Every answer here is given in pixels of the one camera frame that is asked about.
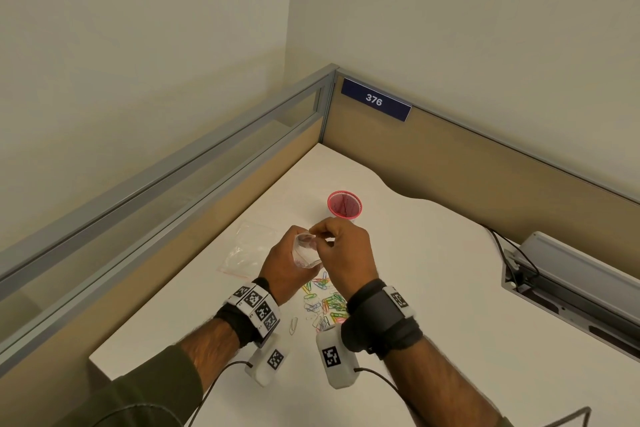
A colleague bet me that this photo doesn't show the black left camera cable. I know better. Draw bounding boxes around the black left camera cable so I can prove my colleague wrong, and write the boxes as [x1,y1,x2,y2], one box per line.
[187,361,253,427]

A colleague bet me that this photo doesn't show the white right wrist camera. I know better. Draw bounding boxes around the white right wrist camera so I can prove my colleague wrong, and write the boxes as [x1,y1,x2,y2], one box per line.
[315,326,360,389]

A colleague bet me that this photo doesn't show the olive green sleeve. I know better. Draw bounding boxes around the olive green sleeve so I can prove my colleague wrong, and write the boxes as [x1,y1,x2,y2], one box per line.
[55,345,203,427]

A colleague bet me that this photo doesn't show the clear plastic cup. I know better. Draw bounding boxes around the clear plastic cup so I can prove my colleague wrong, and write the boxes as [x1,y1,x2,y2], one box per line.
[292,231,326,270]

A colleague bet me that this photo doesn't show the grey desk power box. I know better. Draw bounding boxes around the grey desk power box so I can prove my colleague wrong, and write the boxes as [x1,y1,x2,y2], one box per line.
[501,231,640,362]

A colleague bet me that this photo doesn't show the blue number sign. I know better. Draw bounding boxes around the blue number sign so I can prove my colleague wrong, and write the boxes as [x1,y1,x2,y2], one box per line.
[341,77,413,122]

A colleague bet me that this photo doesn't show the grey framed glass partition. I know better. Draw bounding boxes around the grey framed glass partition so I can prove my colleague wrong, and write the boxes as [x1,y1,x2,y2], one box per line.
[0,63,340,427]

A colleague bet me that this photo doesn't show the clear plastic bag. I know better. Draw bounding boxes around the clear plastic bag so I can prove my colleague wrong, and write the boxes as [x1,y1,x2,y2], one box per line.
[218,221,277,276]

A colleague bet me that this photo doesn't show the person's right hand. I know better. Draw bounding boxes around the person's right hand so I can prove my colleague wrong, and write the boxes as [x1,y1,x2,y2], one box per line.
[309,216,380,300]

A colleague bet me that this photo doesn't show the person's left hand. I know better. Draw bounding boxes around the person's left hand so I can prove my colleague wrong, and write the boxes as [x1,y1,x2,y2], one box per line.
[258,225,324,307]

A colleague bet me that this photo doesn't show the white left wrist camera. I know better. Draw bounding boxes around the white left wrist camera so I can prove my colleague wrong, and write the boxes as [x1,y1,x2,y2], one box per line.
[243,334,291,388]

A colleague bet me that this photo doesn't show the left wristband with marker tags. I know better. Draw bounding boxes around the left wristband with marker tags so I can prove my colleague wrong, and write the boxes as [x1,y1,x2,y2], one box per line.
[215,277,283,348]

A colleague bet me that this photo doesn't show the pile of coloured paper clips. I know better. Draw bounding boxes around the pile of coloured paper clips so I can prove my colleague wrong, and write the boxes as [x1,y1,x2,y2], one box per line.
[289,271,351,335]

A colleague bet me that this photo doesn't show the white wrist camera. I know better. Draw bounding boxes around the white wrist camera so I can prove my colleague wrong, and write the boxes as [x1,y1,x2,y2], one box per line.
[243,334,291,388]
[315,326,360,389]

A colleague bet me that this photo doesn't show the black right wristband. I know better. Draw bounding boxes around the black right wristband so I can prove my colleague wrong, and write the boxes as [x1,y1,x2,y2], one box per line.
[341,279,423,360]

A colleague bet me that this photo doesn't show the person's right forearm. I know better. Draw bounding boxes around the person's right forearm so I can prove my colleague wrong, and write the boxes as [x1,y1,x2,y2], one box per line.
[382,336,501,427]

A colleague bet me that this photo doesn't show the person's left forearm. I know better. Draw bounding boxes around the person's left forearm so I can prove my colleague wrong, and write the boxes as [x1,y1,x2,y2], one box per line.
[179,316,241,392]

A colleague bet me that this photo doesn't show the white cup with red rim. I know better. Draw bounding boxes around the white cup with red rim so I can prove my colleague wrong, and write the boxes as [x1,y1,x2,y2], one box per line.
[327,189,363,222]

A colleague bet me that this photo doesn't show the beige partition panel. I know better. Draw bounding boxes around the beige partition panel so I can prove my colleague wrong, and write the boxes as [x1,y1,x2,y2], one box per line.
[319,70,640,282]

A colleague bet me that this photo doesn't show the black power box cables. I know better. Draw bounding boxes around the black power box cables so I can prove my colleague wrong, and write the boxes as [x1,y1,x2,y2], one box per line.
[485,226,541,292]

